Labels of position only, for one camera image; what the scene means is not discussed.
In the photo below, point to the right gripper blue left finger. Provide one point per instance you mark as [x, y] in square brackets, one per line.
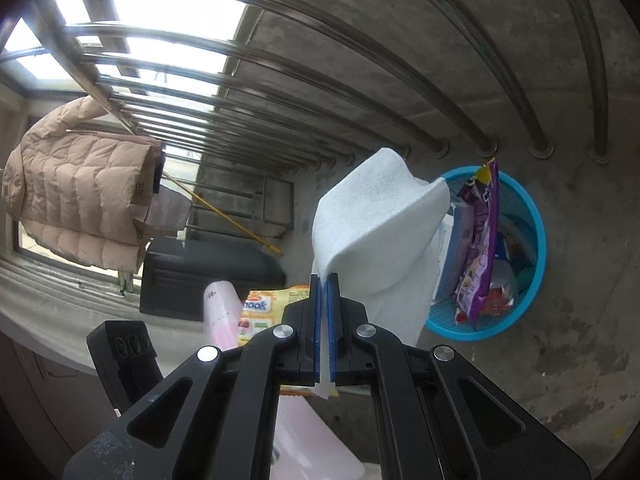
[316, 296]

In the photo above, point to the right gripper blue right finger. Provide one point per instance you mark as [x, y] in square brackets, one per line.
[333, 300]

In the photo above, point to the white tissue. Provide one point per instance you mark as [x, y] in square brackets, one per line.
[375, 230]

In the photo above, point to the blue white tissue pack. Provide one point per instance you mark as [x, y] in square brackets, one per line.
[454, 239]

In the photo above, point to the purple yellow noodle bag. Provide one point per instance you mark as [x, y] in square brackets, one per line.
[481, 192]

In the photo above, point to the blue plastic trash basket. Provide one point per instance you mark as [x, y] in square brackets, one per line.
[520, 261]

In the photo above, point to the yellow broom stick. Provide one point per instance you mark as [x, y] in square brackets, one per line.
[224, 216]

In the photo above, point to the yellow snack packet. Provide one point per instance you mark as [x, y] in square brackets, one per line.
[264, 310]

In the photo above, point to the dark metal cabinet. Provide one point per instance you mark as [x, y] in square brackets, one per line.
[176, 273]

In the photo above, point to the beige puffer jacket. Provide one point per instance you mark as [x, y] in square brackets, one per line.
[81, 194]

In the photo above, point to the red snack wrapper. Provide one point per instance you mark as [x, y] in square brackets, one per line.
[503, 290]

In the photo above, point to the metal balcony railing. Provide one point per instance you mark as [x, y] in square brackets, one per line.
[259, 103]

